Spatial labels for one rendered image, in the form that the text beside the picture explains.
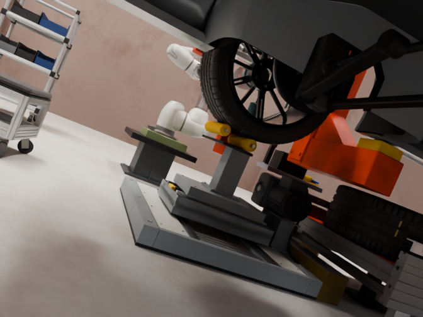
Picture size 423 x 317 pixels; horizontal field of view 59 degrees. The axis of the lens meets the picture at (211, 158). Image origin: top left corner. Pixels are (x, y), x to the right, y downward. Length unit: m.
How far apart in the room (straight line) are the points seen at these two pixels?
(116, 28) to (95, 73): 0.66
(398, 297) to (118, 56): 4.56
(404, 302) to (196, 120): 1.82
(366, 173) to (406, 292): 0.49
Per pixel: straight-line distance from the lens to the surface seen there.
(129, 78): 5.38
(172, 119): 2.79
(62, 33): 3.38
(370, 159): 1.75
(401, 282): 1.64
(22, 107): 1.82
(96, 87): 5.35
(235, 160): 1.76
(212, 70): 1.65
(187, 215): 1.61
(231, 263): 1.45
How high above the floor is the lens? 0.41
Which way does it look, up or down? 2 degrees down
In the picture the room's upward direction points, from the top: 23 degrees clockwise
